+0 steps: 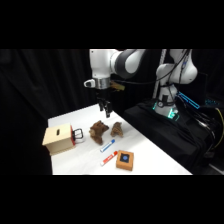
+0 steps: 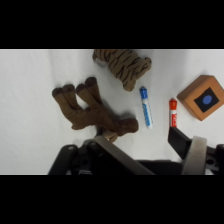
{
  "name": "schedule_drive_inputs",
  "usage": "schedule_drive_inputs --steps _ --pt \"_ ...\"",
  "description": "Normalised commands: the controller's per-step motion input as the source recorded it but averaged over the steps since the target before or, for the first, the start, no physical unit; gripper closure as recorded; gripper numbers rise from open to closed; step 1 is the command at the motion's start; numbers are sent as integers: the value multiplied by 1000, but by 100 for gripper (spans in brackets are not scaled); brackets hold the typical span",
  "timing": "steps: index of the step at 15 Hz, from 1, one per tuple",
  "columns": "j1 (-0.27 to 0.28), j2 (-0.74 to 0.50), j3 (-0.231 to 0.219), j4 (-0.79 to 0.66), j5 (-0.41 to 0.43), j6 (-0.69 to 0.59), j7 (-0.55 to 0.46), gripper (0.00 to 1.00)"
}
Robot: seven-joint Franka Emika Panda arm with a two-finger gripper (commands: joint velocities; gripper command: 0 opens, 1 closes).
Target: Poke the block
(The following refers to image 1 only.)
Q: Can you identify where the wooden box with slot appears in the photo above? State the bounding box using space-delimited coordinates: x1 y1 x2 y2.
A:
41 122 77 156

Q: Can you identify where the small brown plush toy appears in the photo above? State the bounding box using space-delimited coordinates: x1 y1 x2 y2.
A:
110 121 124 139

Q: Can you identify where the orange block with blue circle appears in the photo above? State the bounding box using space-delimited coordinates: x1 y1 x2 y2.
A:
115 149 135 172

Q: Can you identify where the blue and white marker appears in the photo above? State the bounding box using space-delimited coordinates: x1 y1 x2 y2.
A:
99 138 116 153

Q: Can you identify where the red and white marker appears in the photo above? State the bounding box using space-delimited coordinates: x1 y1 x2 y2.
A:
100 150 119 167

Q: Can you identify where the black robot stand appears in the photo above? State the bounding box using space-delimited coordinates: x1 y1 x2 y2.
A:
123 99 219 175

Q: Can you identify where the black metal handle clip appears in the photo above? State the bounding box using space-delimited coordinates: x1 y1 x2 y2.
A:
71 128 84 142

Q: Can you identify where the yellow cable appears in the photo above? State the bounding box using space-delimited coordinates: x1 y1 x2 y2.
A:
215 107 224 151

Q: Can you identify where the black curtain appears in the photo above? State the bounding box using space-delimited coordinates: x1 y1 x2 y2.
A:
0 48 224 175

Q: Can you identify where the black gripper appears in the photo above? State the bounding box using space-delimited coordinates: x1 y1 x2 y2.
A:
95 87 113 119

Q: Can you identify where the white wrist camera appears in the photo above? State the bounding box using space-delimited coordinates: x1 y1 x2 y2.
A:
83 79 96 89

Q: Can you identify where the brown plush animal toy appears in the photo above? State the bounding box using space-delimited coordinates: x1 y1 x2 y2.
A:
88 120 110 146

